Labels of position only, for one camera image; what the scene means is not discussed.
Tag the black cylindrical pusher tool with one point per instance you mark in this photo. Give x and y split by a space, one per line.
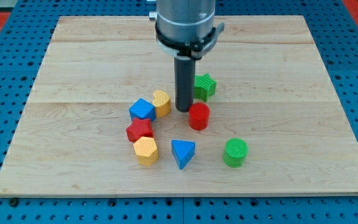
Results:
184 84

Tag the green star block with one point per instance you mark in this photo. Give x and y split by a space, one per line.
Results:
205 86

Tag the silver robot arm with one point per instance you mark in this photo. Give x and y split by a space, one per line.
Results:
185 30

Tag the red star block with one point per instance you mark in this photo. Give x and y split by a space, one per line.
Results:
139 128

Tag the blue triangle block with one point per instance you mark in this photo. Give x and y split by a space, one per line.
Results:
183 152

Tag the yellow heart block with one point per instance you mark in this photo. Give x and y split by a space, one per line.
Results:
161 103

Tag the red cylinder block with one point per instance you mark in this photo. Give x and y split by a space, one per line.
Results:
199 116

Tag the blue cube block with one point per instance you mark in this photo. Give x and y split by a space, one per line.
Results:
142 109

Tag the yellow pentagon block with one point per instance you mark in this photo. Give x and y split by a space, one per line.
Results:
146 151

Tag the green cylinder block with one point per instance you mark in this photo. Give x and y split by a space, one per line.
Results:
235 152

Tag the wooden board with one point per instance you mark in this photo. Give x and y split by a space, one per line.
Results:
273 91

